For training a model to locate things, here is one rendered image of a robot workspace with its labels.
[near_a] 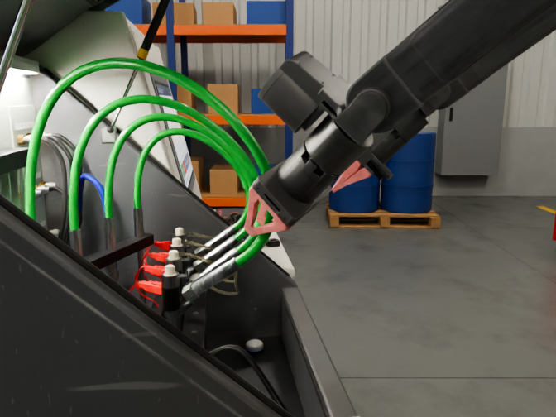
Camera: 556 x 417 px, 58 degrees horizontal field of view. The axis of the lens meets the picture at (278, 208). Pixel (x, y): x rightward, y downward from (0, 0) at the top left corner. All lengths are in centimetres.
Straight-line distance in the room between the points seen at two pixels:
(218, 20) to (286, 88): 563
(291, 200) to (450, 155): 682
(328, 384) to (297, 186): 35
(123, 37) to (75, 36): 10
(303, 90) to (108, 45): 67
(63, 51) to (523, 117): 737
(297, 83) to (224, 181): 568
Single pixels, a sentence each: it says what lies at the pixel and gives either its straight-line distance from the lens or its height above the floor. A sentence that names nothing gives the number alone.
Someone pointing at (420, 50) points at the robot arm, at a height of 141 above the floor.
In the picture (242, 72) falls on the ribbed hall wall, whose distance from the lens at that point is 726.
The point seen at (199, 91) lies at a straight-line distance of 64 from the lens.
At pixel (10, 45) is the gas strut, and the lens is 47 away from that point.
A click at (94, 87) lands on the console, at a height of 140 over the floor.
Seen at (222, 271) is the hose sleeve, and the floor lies 115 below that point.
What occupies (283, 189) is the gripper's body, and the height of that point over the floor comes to 127.
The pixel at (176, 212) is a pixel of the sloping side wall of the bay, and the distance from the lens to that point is 110.
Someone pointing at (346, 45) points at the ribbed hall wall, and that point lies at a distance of 737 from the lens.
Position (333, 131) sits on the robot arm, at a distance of 52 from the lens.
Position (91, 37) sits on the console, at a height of 150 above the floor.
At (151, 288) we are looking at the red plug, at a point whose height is 107.
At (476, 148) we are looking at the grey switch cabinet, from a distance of 747.
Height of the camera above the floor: 137
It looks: 12 degrees down
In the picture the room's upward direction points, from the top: straight up
